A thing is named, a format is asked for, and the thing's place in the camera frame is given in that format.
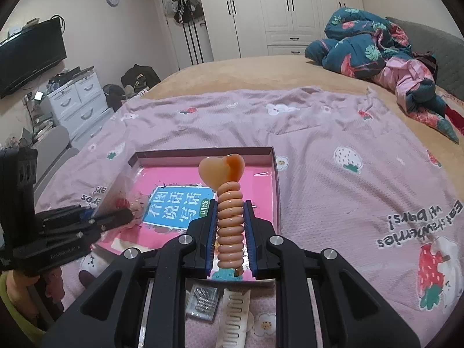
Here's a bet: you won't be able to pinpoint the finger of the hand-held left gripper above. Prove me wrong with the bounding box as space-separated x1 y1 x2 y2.
37 205 95 230
39 208 134 243

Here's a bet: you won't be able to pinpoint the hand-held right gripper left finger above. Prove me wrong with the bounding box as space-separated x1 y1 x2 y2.
40 199 220 348

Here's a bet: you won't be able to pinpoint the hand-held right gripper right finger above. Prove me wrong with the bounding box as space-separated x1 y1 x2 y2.
244 199 423 348

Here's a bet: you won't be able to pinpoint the orange spiral heart hair tie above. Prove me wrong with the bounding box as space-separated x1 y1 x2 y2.
198 154 245 280

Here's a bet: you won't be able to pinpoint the clear box of rhinestone clips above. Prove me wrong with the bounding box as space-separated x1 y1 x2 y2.
186 286 219 321

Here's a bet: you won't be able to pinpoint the shallow pink cardboard box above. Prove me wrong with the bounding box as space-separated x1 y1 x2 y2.
90 147 285 283

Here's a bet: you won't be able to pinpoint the white hair comb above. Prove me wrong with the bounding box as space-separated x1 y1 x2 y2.
221 289 251 348

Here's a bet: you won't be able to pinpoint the person's left forearm green sleeve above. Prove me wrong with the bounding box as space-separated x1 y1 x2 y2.
0 272 48 343

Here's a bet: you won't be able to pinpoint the person's left hand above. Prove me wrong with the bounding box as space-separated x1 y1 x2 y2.
5 266 64 320

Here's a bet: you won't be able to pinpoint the pink strawberry print blanket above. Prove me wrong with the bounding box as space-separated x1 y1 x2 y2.
36 87 464 348

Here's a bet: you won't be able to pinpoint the white drawer cabinet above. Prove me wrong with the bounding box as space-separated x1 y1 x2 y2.
43 66 111 142

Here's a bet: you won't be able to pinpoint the dark clothes pile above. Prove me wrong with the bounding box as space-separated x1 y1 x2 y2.
102 84 146 113

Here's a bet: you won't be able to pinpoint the black bag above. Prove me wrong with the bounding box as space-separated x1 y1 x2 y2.
121 64 162 89

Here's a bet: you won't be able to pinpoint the white door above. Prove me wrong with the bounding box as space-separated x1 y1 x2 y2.
159 0 214 71

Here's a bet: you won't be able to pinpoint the teal floral quilt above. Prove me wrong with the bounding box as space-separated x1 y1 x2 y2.
304 7 464 142

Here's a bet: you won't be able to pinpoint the hanging bags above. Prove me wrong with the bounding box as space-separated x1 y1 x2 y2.
163 0 205 24

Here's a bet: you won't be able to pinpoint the white wardrobe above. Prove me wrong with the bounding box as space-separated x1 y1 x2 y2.
196 0 365 60

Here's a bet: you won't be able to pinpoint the dark cloth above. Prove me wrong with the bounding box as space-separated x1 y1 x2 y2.
413 52 439 80

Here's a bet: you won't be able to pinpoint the grey headboard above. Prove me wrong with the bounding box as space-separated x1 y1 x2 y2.
386 16 464 98

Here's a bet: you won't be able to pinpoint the black wall television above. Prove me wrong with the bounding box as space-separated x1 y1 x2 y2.
0 18 68 98

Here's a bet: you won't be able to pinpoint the black hanging straps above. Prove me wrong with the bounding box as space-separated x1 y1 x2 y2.
181 22 204 66

